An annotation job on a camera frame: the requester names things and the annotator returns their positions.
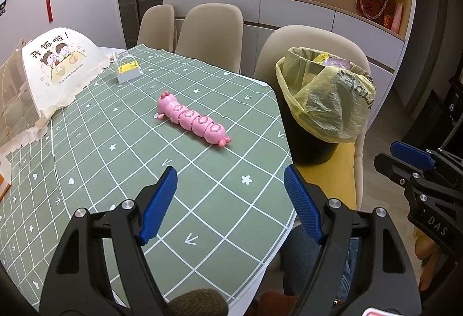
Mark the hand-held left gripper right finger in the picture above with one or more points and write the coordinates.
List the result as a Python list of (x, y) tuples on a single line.
[(302, 200)]

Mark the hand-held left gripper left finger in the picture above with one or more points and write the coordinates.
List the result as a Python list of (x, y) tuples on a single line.
[(159, 204)]

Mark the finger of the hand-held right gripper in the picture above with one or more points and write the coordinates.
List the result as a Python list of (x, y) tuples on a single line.
[(394, 169), (408, 151)]

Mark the black trash bin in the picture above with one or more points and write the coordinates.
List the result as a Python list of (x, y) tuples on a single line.
[(311, 149)]

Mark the pale purple small packet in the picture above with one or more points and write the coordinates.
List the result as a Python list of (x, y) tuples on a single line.
[(338, 63)]

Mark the yellow snack wrapper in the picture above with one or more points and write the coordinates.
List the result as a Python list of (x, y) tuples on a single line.
[(321, 58)]

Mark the person's left forearm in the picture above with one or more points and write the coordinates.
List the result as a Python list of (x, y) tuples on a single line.
[(278, 305)]

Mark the person's left hand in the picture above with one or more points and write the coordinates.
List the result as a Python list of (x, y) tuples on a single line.
[(199, 303)]

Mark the yellow cushion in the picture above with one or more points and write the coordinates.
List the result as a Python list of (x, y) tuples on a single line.
[(336, 175)]

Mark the green checked tablecloth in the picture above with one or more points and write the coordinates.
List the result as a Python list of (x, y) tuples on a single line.
[(108, 164)]

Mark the person's blue jeans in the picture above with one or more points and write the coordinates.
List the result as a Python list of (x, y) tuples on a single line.
[(300, 265)]

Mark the pink caterpillar toy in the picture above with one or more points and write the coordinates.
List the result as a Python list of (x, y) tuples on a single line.
[(188, 117)]

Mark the small red box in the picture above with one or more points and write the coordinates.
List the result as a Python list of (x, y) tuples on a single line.
[(387, 20)]

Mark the small white yellow container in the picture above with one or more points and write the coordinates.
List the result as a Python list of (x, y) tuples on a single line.
[(127, 72)]

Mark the beige dining chair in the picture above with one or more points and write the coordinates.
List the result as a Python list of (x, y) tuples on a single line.
[(267, 59), (155, 27), (209, 34)]

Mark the orange and white box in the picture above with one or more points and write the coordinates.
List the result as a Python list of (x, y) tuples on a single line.
[(3, 187)]

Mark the printed mesh food cover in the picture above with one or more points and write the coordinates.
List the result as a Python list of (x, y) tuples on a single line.
[(58, 63)]

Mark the grey sideboard cabinet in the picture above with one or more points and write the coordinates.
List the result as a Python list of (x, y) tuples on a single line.
[(296, 12)]

